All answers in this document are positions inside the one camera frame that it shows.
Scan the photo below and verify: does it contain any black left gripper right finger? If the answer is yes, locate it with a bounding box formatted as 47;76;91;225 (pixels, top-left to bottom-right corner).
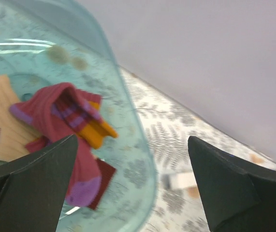
188;136;276;232

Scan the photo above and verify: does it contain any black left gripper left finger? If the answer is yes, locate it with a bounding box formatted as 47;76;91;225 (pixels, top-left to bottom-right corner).
0;135;78;232

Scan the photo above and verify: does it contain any beige striped sock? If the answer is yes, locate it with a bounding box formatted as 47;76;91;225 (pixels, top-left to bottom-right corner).
0;74;116;210

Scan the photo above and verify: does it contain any maroon purple striped sock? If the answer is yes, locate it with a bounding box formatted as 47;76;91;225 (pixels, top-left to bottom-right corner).
9;83;118;207

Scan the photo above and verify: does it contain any white drying rack stand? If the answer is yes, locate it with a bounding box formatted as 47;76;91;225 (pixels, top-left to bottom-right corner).
162;171;197;190

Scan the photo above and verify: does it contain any teal transparent plastic basin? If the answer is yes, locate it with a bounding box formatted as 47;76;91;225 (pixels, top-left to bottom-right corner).
0;0;157;232

